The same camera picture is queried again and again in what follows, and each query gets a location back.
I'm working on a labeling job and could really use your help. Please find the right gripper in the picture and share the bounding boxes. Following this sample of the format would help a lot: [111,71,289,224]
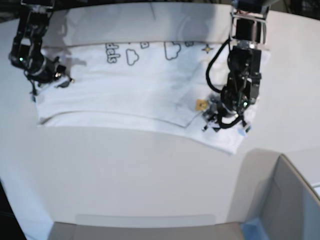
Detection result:
[29,56,75,103]

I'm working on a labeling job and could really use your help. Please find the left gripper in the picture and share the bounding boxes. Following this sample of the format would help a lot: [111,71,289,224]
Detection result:
[201,96,252,136]

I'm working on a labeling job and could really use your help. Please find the white printed t-shirt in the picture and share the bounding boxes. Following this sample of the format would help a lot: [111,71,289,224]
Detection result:
[31,39,272,156]

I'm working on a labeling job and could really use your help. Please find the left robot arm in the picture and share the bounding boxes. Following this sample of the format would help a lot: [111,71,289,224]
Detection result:
[202,0,273,133]

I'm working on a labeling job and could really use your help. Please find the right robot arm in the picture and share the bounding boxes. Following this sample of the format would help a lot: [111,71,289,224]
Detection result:
[8,0,75,101]

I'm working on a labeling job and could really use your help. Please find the grey cardboard box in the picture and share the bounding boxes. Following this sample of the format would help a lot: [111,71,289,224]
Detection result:
[239,152,320,240]

